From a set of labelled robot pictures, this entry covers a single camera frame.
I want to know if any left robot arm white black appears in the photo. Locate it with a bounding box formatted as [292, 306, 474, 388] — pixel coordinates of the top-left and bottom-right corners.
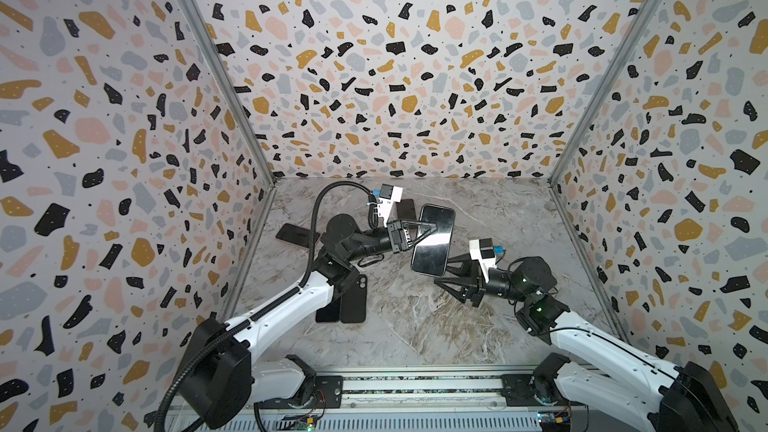
[154, 210, 455, 431]

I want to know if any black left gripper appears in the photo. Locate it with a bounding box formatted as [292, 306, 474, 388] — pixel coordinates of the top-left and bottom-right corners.
[344, 223, 435, 266]

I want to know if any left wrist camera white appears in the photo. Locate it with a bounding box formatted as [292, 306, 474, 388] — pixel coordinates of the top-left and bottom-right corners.
[368, 184, 403, 229]

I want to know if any phone in dark case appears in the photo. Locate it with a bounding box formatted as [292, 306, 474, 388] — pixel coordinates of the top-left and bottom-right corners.
[276, 223, 320, 249]

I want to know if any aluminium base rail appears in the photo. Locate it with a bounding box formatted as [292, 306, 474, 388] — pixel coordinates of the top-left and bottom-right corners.
[164, 365, 667, 432]

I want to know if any black phone case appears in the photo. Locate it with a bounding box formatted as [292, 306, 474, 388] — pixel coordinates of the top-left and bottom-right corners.
[339, 274, 368, 324]

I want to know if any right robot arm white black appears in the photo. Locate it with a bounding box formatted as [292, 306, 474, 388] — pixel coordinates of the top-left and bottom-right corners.
[435, 251, 738, 431]

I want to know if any purple phone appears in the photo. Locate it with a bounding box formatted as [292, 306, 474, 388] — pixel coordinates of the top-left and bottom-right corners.
[315, 298, 341, 323]

